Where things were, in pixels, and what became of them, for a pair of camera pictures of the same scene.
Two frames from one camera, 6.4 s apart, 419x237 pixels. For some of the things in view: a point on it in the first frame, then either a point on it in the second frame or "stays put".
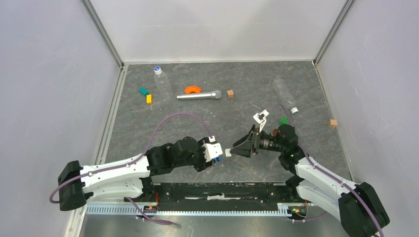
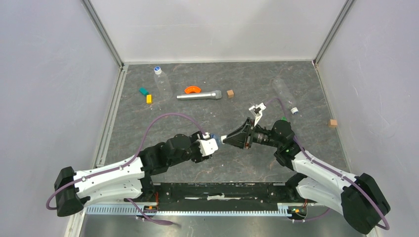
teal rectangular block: x=143 y=91 stays put
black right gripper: x=245 y=150 to x=242 y=137
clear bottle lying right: x=285 y=96 stays put
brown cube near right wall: x=332 y=123 stays put
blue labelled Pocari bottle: x=218 y=159 to x=217 y=137
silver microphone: x=216 y=94 stays put
